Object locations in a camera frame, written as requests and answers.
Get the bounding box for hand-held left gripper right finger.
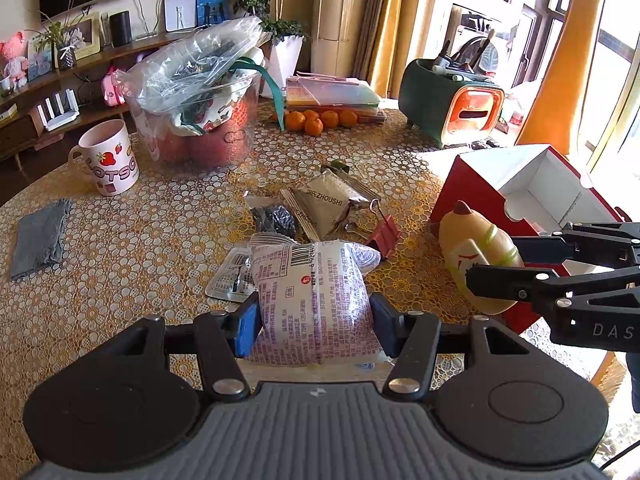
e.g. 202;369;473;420
368;292;532;397

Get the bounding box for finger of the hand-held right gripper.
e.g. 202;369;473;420
510;220;640;266
464;262;640;305

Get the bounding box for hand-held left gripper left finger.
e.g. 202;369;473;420
125;292;262;402

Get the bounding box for yellow squishy toy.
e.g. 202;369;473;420
438;200;525;316

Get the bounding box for purple print bread packet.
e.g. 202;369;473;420
248;239;382;369

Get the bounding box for red cardboard box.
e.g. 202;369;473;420
429;143;627;335

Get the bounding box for patterned lace desktop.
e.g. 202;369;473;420
0;94;623;413

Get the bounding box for silver blister pack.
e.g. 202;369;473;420
204;247;259;304

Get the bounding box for pink binder clip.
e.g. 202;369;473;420
342;198;403;262

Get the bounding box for black snack packet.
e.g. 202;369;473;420
243;189;301;242

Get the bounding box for beige printed sachet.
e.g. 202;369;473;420
280;169;381;242

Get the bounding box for clear container with apples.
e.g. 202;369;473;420
130;72;262;174

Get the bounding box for green orange desk organizer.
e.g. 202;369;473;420
398;58;506;149

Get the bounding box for yellow giraffe figure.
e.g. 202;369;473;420
514;0;619;392

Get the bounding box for bunch of pens and brushes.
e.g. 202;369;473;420
434;29;497;82

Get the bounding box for white washing machine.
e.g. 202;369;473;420
444;2;532;92

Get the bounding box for pile of tangerines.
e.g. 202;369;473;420
271;108;359;136

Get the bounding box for white strawberry print mug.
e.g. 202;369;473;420
68;118;140;197

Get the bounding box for grey folded cloth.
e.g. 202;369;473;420
9;198;74;281

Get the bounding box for yellow curtain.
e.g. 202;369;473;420
352;0;442;99

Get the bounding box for clear plastic bag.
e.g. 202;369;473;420
112;15;266;117

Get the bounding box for potted green tree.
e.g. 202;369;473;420
209;0;312;99

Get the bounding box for pink toy backpack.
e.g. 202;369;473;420
101;66;129;107

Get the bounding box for white router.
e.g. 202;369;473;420
32;87;81;133

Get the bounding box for wooden television cabinet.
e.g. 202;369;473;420
0;29;277;162

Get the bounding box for beige standing air conditioner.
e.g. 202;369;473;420
309;0;369;82

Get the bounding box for white flat panel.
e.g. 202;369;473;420
163;0;197;32

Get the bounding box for black cylinder speaker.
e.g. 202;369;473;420
108;9;134;47

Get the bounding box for blue picture card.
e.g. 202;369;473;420
194;0;231;26

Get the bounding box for grass plant in vase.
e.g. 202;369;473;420
29;0;92;71

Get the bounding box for pink plush bear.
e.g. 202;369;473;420
0;30;29;89

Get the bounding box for teal ribbon strap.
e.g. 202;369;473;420
234;56;286;124

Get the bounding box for yellow photo frame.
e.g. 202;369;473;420
52;12;101;59

